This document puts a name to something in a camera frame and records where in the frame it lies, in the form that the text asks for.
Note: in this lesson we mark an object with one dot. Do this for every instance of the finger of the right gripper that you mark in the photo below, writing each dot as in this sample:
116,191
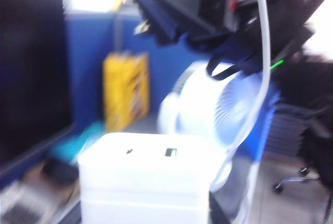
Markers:
182,0

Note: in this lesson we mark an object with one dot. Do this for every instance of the white desk fan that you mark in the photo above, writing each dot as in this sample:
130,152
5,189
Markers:
203,99

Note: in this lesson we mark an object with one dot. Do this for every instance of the white charging base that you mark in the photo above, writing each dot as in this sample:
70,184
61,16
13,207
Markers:
143,182

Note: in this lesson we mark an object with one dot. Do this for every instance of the black computer monitor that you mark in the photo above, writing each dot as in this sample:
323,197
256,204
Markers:
31,52

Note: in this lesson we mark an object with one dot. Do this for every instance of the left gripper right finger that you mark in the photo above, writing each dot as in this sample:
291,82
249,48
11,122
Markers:
216,213

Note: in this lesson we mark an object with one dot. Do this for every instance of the white and grey keyboard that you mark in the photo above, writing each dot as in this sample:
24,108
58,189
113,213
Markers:
20,208

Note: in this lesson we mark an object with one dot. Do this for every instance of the yellow paper bag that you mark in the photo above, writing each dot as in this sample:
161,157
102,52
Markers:
125,91

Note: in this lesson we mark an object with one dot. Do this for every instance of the blue stacked trays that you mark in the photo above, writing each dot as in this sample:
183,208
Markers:
283,130

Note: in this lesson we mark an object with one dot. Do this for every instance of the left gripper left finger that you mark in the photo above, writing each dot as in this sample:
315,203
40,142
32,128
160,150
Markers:
74,216

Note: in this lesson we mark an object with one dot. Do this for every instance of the teal and white packet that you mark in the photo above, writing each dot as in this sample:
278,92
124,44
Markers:
75,143

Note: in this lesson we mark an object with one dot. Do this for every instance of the black computer mouse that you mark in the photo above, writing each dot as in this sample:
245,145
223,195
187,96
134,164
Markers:
59,172

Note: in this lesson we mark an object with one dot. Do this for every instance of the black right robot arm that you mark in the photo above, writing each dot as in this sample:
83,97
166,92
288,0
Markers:
291,44

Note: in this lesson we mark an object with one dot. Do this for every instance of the black office chair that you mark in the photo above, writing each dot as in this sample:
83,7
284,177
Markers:
312,104

